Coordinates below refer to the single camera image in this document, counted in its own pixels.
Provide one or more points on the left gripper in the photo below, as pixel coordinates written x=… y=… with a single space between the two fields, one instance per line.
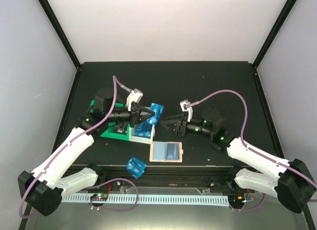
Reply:
x=136 y=110

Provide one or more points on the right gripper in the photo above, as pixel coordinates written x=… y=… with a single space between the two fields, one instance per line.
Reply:
x=180 y=125

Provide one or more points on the blue VIP card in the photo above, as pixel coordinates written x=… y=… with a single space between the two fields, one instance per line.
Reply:
x=172 y=151
x=158 y=110

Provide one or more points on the tan leather card holder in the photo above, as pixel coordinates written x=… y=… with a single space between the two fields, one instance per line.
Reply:
x=158 y=152

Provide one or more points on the dropped blue card bundle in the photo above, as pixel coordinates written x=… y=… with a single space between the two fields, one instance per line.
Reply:
x=135 y=167

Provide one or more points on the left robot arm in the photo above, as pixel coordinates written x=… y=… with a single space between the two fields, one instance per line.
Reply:
x=45 y=187

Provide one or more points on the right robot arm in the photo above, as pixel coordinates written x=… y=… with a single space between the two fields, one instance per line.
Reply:
x=290 y=182

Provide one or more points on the blue card stack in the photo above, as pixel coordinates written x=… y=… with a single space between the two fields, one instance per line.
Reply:
x=143 y=130

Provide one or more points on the black card stack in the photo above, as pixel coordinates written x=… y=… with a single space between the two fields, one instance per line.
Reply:
x=120 y=130

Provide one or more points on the white bin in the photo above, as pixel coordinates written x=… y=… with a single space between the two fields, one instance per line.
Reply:
x=141 y=139

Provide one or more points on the green bin left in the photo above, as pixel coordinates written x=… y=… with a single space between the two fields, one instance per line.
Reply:
x=104 y=106

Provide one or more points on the green bin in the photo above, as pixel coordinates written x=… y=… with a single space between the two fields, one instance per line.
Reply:
x=109 y=134
x=104 y=106

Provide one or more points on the green bin middle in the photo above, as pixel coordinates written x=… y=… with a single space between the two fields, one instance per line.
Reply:
x=109 y=134

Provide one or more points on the left circuit board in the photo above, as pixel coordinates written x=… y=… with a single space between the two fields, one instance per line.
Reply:
x=99 y=197

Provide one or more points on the circuit board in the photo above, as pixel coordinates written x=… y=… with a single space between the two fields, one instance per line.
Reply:
x=235 y=199
x=99 y=197

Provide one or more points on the right circuit board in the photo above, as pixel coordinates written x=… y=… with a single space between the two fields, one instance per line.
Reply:
x=235 y=199

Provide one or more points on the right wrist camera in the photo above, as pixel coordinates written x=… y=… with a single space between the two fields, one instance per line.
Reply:
x=186 y=107

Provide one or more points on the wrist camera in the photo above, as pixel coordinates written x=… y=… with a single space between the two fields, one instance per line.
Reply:
x=135 y=96
x=186 y=107

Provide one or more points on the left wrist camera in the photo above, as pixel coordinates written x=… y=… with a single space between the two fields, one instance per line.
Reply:
x=135 y=96

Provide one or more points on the white slotted cable duct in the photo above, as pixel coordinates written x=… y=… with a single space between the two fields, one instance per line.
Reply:
x=203 y=200

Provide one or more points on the black frame post left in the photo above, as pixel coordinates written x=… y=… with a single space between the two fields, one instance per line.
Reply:
x=49 y=12

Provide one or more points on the black frame post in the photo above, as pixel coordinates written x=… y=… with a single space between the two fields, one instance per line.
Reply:
x=49 y=12
x=285 y=11

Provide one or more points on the black frame post right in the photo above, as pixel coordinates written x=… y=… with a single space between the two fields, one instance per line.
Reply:
x=285 y=11

